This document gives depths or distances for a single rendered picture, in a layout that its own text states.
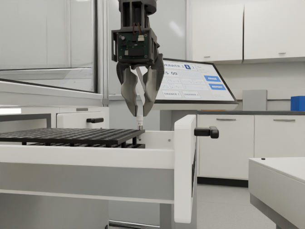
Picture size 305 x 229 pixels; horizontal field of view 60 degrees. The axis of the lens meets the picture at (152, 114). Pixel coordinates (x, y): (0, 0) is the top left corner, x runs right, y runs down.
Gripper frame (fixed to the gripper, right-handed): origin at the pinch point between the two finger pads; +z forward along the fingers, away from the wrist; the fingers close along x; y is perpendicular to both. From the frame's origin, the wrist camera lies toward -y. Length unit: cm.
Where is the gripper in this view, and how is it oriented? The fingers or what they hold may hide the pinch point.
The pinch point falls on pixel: (140, 109)
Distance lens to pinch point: 52.3
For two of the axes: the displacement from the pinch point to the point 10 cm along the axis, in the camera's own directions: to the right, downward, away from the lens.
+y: -1.8, 0.3, -9.8
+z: 0.0, 10.0, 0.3
